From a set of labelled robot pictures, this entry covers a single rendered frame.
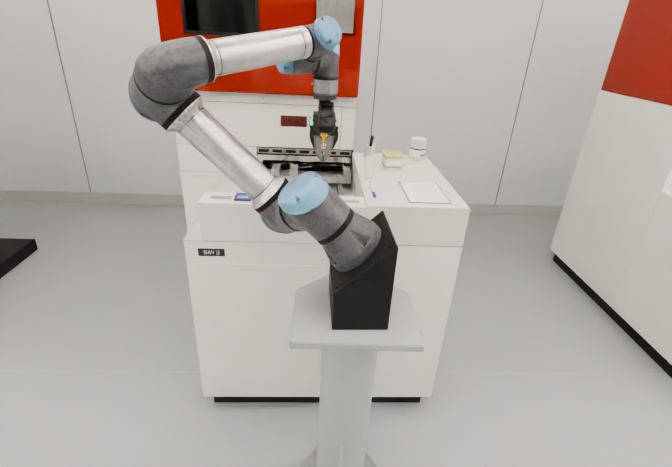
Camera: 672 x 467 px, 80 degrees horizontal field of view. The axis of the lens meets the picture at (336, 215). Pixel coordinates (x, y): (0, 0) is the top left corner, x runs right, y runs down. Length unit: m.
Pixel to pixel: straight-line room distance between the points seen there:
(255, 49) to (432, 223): 0.80
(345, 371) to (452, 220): 0.61
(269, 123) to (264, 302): 0.81
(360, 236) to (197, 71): 0.50
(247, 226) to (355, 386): 0.60
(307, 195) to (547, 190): 3.40
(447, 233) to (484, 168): 2.39
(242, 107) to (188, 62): 1.01
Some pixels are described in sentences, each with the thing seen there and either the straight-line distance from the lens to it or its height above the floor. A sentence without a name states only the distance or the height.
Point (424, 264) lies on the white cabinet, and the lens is 1.47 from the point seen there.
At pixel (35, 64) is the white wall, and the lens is 3.95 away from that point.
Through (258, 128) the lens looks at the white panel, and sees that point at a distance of 1.89.
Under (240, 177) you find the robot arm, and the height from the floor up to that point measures 1.15.
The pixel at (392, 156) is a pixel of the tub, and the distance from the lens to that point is 1.67.
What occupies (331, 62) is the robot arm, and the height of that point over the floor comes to 1.40.
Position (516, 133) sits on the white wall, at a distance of 3.80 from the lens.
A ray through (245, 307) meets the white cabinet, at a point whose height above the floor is 0.54.
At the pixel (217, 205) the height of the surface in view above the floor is 0.95.
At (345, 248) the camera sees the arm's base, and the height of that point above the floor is 1.02.
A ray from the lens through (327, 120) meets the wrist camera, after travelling 1.19.
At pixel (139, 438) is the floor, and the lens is 1.95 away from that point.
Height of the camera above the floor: 1.49
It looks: 25 degrees down
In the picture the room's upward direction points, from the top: 3 degrees clockwise
